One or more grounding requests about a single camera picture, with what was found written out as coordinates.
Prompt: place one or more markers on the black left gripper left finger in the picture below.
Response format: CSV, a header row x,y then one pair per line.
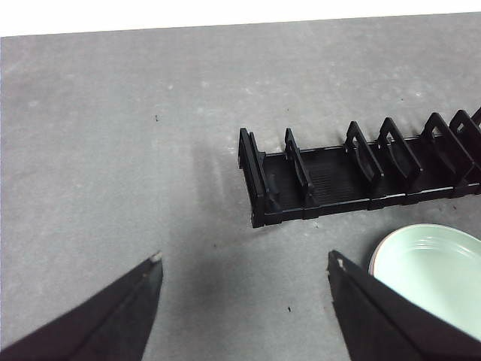
x,y
94,327

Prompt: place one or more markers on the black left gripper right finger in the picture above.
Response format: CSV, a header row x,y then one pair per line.
x,y
383,327

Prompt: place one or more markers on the green round plate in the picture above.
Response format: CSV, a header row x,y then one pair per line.
x,y
432,270

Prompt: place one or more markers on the black plastic dish rack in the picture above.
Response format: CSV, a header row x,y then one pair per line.
x,y
338,180

